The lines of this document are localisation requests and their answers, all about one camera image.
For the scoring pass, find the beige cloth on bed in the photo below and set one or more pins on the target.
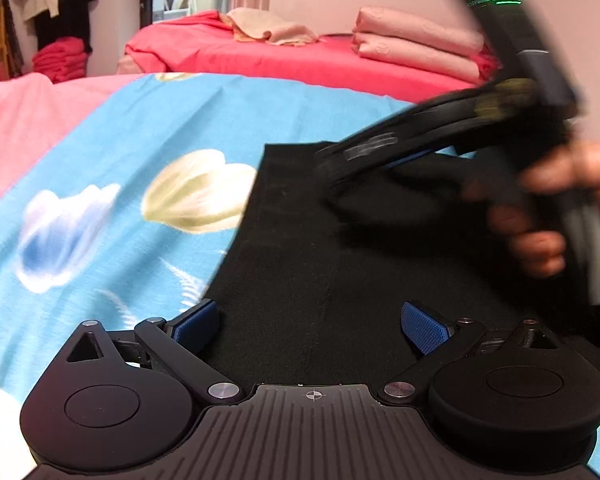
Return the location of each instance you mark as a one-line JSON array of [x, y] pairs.
[[255, 25]]

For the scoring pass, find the stack of red clothes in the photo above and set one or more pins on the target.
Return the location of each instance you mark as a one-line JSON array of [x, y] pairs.
[[61, 61]]

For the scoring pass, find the black pants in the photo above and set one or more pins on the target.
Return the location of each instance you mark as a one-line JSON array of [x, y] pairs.
[[312, 295]]

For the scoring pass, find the red pillow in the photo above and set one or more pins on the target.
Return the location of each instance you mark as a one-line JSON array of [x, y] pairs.
[[487, 62]]

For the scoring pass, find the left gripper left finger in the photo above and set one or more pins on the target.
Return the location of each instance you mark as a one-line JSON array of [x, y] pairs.
[[198, 328]]

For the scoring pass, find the lower folded pink quilt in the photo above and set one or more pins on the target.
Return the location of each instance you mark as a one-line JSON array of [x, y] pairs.
[[411, 54]]

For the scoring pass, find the blue floral bed sheet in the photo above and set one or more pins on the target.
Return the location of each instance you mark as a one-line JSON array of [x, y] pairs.
[[129, 216]]

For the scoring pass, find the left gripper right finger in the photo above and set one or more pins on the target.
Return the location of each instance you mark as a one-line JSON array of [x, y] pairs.
[[424, 328]]

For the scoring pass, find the pink bed sheet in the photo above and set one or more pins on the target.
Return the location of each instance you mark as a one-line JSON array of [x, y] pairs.
[[35, 114]]

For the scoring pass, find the person's right hand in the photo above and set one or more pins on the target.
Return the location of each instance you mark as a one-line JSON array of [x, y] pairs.
[[558, 179]]

